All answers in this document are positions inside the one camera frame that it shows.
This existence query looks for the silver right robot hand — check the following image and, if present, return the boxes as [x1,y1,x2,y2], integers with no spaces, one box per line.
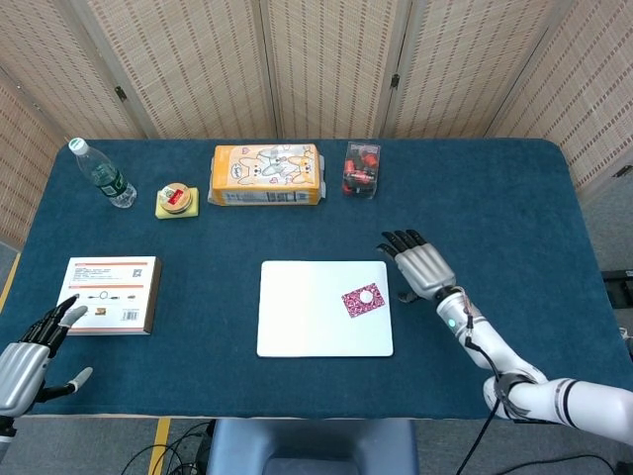
[375,229,457,304]

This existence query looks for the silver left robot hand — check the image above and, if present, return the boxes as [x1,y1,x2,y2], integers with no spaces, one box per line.
[0,294,94,418]

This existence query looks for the pink patterned square packet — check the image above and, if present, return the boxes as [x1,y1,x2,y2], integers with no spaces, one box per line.
[340,282,388,320]

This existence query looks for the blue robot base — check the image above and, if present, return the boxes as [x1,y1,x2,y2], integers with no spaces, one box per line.
[206,418,420,475]

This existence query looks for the white rectangular board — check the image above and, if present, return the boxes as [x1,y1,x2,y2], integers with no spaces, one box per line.
[255,260,395,358]

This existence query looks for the dark blue tablecloth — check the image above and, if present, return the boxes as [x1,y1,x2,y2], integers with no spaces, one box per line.
[0,138,625,421]

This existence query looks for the white and orange box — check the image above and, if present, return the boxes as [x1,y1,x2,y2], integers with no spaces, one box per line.
[52,255,163,336]

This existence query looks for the clear box of red-black items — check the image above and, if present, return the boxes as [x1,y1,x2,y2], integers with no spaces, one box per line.
[339,141,383,201]

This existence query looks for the orange cartoon tissue pack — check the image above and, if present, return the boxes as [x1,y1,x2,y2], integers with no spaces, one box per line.
[206,143,328,208]

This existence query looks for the black equipment with labels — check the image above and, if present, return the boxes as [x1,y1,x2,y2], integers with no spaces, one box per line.
[600,269,633,309]

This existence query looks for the clear green-label water bottle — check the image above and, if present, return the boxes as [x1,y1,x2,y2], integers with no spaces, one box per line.
[67,137,138,210]

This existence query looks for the woven bamboo folding screen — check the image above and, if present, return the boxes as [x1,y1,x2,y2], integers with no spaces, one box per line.
[0,0,633,251]

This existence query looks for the round tin with red label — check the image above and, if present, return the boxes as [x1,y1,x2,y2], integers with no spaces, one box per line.
[156,183,194,215]

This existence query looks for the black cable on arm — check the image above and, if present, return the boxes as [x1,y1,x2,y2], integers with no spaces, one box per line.
[455,304,540,475]

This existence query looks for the black floor cables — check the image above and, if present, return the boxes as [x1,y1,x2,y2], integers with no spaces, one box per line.
[121,420,217,475]

